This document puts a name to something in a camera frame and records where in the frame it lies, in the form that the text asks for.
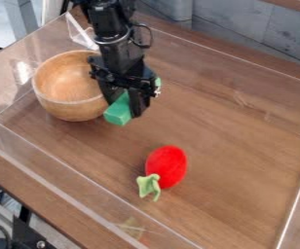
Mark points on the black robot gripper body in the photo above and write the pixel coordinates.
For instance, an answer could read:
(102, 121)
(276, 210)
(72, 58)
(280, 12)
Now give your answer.
(121, 60)

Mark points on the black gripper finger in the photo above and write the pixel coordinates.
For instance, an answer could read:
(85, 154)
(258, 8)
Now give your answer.
(111, 90)
(138, 101)

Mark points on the green rectangular stick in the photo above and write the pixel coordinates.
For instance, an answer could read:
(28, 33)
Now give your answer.
(118, 114)

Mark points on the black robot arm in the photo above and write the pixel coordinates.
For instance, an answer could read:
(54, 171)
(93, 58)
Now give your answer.
(110, 17)

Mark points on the brown wooden bowl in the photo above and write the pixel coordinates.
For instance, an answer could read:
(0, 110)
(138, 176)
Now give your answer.
(67, 92)

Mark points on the red plush strawberry toy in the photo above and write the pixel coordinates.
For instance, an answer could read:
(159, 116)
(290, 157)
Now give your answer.
(165, 170)

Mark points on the clear acrylic tray enclosure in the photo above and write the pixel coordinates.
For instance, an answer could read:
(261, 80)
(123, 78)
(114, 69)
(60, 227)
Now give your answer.
(227, 109)

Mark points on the black table clamp bracket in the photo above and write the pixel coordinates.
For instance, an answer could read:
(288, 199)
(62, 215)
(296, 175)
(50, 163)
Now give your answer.
(18, 235)

